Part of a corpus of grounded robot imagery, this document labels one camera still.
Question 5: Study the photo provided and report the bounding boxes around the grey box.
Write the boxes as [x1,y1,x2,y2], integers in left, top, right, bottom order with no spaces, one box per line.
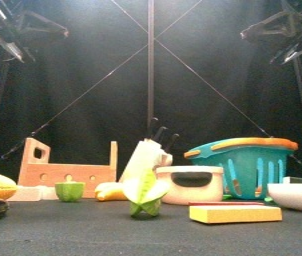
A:
[282,176,302,185]

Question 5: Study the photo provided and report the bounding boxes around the white toy pot black handle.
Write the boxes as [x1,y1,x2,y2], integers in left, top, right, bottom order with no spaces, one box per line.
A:
[155,165,225,206]

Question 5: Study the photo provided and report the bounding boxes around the thin diagonal frame cable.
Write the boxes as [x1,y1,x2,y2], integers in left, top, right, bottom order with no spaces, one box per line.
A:
[109,0,302,183]
[0,0,204,173]

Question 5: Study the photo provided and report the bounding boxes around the tan wooden dish rack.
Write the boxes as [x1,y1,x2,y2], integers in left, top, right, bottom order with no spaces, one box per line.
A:
[16,137,119,199]

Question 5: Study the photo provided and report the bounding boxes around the teal basket orange handles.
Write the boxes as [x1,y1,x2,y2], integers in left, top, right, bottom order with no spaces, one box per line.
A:
[183,136,300,201]

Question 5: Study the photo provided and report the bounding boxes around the white translucent block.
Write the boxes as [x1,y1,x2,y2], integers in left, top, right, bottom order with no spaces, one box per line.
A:
[6,185,60,202]

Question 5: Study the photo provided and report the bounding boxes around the white green toy corn husk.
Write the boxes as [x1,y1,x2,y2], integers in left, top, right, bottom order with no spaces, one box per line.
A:
[120,139,172,220]

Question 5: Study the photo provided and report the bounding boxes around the green toy bell pepper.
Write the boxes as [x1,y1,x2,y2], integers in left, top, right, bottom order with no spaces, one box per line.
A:
[53,180,87,203]

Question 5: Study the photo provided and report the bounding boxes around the yellow rectangular sponge block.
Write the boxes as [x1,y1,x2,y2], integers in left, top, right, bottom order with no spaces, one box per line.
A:
[188,204,284,225]

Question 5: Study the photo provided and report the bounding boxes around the yellow toy banana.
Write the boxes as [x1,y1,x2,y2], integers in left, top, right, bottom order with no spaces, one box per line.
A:
[93,181,129,202]

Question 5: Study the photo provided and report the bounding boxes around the black toy knife handle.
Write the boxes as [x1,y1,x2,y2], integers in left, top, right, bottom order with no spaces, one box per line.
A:
[164,133,180,155]
[147,116,160,140]
[152,125,168,143]

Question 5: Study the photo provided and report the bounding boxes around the white bowl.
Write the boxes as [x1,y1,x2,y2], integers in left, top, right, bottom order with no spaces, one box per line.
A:
[266,182,302,214]

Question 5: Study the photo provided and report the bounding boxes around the orange toy in basket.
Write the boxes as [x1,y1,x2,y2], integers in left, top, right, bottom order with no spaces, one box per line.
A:
[229,179,263,198]

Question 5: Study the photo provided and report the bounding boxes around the white toy knife block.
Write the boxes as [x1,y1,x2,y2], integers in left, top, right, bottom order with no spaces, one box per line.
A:
[144,137,175,168]

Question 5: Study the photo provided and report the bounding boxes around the red flat toy piece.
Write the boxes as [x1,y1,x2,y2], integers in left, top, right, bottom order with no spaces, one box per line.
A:
[187,200,266,207]

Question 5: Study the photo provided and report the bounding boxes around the vertical metal frame pole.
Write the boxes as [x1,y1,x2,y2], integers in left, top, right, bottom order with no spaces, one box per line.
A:
[145,0,156,138]

